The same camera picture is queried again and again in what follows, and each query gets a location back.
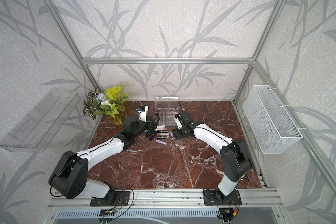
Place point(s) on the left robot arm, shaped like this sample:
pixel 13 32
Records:
pixel 70 176

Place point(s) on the lilac lipstick tube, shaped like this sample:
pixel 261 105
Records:
pixel 161 142

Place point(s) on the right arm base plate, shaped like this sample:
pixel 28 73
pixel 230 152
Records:
pixel 216 197

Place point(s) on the clear plastic wall shelf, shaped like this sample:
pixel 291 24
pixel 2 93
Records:
pixel 38 128

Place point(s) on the aluminium front rail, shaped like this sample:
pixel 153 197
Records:
pixel 177 198

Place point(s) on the white wire mesh basket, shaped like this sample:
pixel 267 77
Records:
pixel 273 127

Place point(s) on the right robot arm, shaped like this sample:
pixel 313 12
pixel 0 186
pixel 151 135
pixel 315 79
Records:
pixel 234 155

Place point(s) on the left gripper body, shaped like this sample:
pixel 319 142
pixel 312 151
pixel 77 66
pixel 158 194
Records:
pixel 142 127

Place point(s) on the clear acrylic lipstick organizer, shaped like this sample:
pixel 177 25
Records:
pixel 165 105

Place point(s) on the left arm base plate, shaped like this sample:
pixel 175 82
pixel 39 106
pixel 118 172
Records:
pixel 117 198

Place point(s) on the artificial plant in vase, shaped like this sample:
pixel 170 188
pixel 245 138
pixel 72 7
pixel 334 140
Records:
pixel 111 103

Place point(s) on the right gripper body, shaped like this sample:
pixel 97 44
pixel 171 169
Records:
pixel 179 133

